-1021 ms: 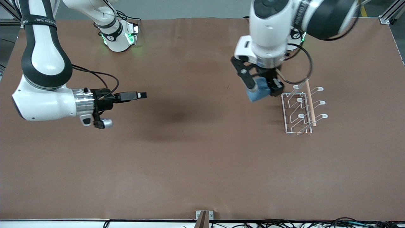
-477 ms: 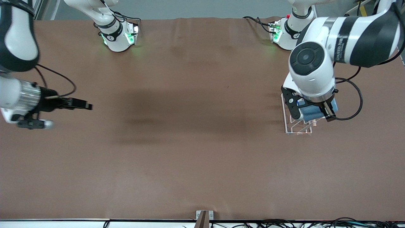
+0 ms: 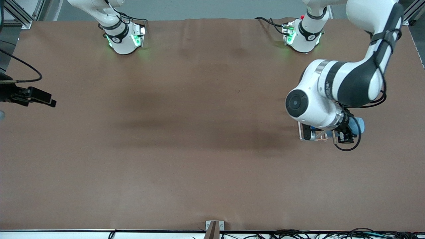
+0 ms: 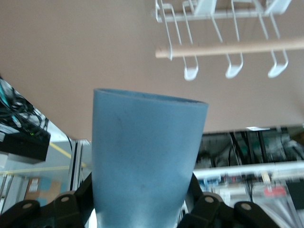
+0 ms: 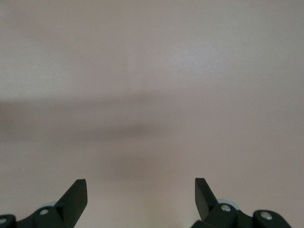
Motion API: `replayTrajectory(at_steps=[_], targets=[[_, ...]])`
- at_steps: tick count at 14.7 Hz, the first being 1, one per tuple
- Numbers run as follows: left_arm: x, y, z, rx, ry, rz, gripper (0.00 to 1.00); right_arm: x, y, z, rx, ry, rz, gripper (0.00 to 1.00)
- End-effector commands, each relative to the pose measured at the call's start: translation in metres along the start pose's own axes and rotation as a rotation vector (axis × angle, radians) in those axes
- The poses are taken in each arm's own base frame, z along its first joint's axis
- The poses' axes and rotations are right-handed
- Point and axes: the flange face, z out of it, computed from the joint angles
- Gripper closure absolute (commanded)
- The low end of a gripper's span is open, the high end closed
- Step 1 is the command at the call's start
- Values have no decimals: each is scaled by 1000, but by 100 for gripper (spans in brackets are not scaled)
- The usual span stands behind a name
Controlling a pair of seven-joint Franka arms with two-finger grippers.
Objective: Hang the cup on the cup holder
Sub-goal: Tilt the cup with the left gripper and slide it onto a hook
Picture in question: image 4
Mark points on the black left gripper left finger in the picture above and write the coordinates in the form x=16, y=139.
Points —
x=66, y=211

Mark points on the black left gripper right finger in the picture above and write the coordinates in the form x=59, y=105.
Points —
x=209, y=211

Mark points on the light blue plastic cup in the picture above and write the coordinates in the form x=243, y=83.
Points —
x=142, y=154

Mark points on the brown cardboard box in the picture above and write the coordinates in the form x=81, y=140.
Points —
x=47, y=192

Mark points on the black electronics box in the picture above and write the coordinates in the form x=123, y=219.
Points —
x=26, y=145

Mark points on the aluminium frame post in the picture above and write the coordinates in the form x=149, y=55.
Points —
x=77, y=161

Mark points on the white horizontal frame rail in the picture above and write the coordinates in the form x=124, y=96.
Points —
x=249, y=169

